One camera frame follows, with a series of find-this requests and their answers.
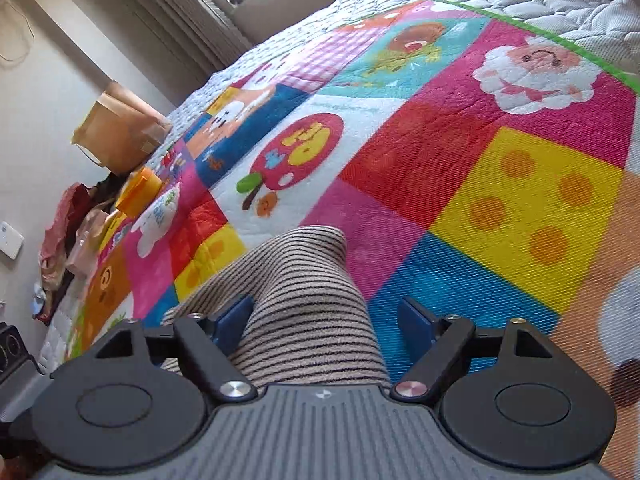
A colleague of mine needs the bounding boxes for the pile of red clothes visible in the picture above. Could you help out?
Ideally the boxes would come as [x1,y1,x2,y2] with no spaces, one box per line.
[32,174,125,326]

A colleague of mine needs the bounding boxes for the grey quilted mattress cover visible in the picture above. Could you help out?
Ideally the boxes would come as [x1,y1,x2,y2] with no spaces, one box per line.
[160,0,639,153]

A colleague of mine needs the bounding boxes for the beige striped knit garment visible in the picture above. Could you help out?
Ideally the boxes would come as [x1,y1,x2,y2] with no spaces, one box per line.
[163,226,390,388]

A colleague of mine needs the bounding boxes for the white cord on wall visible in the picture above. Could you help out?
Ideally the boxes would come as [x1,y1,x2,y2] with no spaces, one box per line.
[0,0,37,66]

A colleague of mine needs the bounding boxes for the white wall switch panel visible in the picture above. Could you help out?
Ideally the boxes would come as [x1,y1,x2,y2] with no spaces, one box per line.
[0,221,24,260]

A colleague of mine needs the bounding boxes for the beige pleated curtain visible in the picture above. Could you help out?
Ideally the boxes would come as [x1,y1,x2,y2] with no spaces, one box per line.
[136,0,252,76]

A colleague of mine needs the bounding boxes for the yellow plastic bowl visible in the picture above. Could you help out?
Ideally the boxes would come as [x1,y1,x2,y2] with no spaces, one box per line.
[115,167,163,220]

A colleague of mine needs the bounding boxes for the colourful patchwork play mat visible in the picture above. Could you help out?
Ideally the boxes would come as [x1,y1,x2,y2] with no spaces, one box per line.
[64,0,639,479]

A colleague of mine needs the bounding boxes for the brown paper bag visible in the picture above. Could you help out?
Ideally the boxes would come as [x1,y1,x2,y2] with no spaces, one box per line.
[70,80,172,176]

